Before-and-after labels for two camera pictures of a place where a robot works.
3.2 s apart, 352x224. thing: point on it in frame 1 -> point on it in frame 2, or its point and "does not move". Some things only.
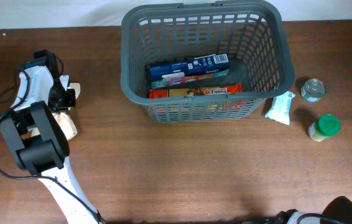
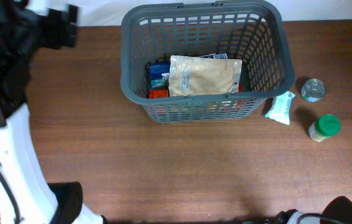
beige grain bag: x=67 y=123 -> x=192 y=75
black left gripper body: x=62 y=99 -> x=51 y=31
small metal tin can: x=313 y=90 does not move
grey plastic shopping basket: x=254 y=33 does not move
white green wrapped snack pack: x=280 y=111 does not move
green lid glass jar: x=326 y=126 does not move
